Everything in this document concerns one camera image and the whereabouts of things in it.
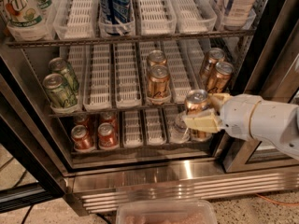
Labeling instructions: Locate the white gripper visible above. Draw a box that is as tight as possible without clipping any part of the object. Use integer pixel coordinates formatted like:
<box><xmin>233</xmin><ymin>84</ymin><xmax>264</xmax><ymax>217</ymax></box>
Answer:
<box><xmin>182</xmin><ymin>93</ymin><xmax>299</xmax><ymax>143</ymax></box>

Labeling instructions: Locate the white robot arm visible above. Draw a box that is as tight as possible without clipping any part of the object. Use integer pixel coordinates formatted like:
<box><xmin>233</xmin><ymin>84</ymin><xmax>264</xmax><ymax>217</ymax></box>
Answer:
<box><xmin>182</xmin><ymin>93</ymin><xmax>299</xmax><ymax>160</ymax></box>

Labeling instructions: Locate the orange can front right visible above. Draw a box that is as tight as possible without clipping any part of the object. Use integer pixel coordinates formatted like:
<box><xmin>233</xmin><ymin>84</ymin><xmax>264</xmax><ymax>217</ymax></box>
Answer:
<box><xmin>206</xmin><ymin>62</ymin><xmax>235</xmax><ymax>93</ymax></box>

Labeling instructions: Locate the orange can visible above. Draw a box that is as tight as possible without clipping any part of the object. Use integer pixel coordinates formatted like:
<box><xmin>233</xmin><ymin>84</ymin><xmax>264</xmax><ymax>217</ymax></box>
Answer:
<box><xmin>200</xmin><ymin>48</ymin><xmax>225</xmax><ymax>79</ymax></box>
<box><xmin>147</xmin><ymin>65</ymin><xmax>170</xmax><ymax>99</ymax></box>
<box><xmin>206</xmin><ymin>62</ymin><xmax>235</xmax><ymax>93</ymax></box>
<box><xmin>147</xmin><ymin>49</ymin><xmax>167</xmax><ymax>66</ymax></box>

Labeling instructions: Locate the orange can rear right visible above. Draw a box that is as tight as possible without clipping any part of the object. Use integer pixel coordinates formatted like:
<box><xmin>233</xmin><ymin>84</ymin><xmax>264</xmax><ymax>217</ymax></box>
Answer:
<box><xmin>200</xmin><ymin>48</ymin><xmax>225</xmax><ymax>79</ymax></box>

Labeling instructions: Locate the orange can front left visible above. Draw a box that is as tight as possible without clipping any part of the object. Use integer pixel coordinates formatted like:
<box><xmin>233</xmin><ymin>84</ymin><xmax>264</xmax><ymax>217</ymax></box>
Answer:
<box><xmin>147</xmin><ymin>65</ymin><xmax>170</xmax><ymax>99</ymax></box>

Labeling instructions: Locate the orange can rear left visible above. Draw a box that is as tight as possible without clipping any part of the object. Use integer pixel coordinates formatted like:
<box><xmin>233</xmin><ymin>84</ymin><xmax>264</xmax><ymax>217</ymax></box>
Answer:
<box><xmin>147</xmin><ymin>49</ymin><xmax>167</xmax><ymax>66</ymax></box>

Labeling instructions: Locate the red can rear right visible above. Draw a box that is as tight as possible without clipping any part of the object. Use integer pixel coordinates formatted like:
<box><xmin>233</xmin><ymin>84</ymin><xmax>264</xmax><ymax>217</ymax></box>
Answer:
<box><xmin>99</xmin><ymin>111</ymin><xmax>118</xmax><ymax>131</ymax></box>

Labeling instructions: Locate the red can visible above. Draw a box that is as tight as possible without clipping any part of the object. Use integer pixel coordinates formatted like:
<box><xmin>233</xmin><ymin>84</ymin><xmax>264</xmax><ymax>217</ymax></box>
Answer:
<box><xmin>99</xmin><ymin>111</ymin><xmax>118</xmax><ymax>131</ymax></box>
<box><xmin>71</xmin><ymin>125</ymin><xmax>94</xmax><ymax>152</ymax></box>
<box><xmin>97</xmin><ymin>122</ymin><xmax>118</xmax><ymax>149</ymax></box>
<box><xmin>74</xmin><ymin>114</ymin><xmax>92</xmax><ymax>131</ymax></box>

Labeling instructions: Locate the red can front right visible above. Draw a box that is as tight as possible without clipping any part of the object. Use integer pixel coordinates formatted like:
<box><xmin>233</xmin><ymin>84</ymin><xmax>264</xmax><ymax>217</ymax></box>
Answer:
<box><xmin>97</xmin><ymin>122</ymin><xmax>118</xmax><ymax>149</ymax></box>

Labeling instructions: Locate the red can rear left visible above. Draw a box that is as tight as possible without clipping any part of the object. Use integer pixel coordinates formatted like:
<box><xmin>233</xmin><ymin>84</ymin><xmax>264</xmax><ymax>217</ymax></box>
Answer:
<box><xmin>74</xmin><ymin>114</ymin><xmax>92</xmax><ymax>131</ymax></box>

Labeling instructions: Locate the red can front left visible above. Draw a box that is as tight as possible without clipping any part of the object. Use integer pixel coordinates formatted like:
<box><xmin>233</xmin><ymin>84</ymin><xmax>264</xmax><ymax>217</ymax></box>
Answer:
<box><xmin>71</xmin><ymin>125</ymin><xmax>94</xmax><ymax>152</ymax></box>

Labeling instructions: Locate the stainless fridge base grille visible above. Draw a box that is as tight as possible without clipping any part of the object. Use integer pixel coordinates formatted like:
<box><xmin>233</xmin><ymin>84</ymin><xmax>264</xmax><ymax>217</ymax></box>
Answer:
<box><xmin>64</xmin><ymin>160</ymin><xmax>299</xmax><ymax>216</ymax></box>

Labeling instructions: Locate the green can front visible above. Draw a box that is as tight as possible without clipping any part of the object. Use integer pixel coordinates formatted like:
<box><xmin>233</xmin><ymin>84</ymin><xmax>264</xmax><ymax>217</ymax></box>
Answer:
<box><xmin>43</xmin><ymin>73</ymin><xmax>78</xmax><ymax>108</ymax></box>

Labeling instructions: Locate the green can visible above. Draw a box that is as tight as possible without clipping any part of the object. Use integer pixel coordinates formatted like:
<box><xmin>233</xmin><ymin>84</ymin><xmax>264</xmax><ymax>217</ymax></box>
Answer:
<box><xmin>43</xmin><ymin>73</ymin><xmax>78</xmax><ymax>108</ymax></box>
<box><xmin>49</xmin><ymin>57</ymin><xmax>79</xmax><ymax>95</ymax></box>

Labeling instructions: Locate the green can rear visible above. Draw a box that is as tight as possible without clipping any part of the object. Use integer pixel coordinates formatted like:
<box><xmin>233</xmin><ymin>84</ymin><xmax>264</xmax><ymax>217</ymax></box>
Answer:
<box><xmin>49</xmin><ymin>57</ymin><xmax>79</xmax><ymax>95</ymax></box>

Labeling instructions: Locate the clear water bottle left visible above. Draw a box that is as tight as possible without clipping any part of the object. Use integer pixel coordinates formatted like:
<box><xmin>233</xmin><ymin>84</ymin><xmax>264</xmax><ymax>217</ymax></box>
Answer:
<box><xmin>170</xmin><ymin>112</ymin><xmax>190</xmax><ymax>144</ymax></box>

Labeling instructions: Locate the clear plastic container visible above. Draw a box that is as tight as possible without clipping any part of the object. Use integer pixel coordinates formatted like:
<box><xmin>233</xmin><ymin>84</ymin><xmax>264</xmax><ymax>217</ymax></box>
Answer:
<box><xmin>116</xmin><ymin>200</ymin><xmax>218</xmax><ymax>224</ymax></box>

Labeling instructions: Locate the white label bottle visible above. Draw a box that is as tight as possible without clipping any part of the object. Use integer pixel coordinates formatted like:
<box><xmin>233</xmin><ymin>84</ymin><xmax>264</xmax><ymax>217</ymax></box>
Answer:
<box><xmin>210</xmin><ymin>0</ymin><xmax>255</xmax><ymax>31</ymax></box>

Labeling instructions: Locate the blue pepsi bottle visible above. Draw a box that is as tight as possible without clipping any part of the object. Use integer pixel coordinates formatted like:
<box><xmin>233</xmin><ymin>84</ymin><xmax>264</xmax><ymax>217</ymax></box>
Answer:
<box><xmin>99</xmin><ymin>0</ymin><xmax>133</xmax><ymax>35</ymax></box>

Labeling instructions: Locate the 7up bottle front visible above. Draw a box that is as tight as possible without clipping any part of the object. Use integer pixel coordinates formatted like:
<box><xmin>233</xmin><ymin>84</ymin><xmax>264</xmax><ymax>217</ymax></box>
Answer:
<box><xmin>1</xmin><ymin>0</ymin><xmax>47</xmax><ymax>41</ymax></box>

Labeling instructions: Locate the middle wire shelf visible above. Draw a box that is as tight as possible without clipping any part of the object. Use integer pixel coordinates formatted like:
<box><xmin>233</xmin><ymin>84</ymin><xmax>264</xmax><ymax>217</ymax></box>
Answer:
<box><xmin>49</xmin><ymin>103</ymin><xmax>185</xmax><ymax>118</ymax></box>

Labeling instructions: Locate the wire shelf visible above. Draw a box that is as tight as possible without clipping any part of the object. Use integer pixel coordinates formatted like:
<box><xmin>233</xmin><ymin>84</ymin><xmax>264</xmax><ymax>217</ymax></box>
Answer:
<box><xmin>5</xmin><ymin>29</ymin><xmax>255</xmax><ymax>49</ymax></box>
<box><xmin>49</xmin><ymin>103</ymin><xmax>185</xmax><ymax>118</ymax></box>

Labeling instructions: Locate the top wire shelf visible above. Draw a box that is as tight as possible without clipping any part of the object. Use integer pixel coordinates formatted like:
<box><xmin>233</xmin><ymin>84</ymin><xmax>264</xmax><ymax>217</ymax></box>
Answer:
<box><xmin>5</xmin><ymin>29</ymin><xmax>255</xmax><ymax>49</ymax></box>

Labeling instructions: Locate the orange cable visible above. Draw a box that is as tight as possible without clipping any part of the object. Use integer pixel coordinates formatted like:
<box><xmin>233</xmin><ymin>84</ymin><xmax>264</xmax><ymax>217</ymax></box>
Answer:
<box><xmin>255</xmin><ymin>193</ymin><xmax>299</xmax><ymax>207</ymax></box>

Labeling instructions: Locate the black cable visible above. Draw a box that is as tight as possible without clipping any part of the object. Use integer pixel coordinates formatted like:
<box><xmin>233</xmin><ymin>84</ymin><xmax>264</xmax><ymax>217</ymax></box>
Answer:
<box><xmin>20</xmin><ymin>204</ymin><xmax>36</xmax><ymax>224</ymax></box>

